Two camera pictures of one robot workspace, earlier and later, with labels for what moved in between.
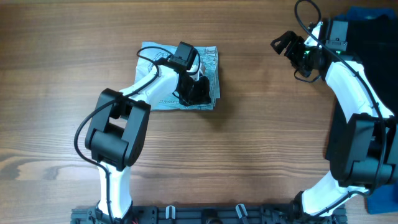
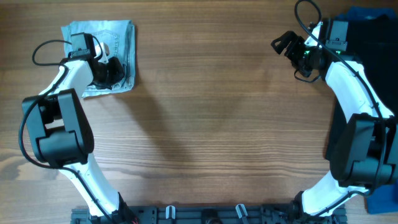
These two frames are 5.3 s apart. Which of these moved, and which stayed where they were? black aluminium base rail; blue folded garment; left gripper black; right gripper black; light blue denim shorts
Moved: left gripper black; light blue denim shorts
Stayed: black aluminium base rail; blue folded garment; right gripper black
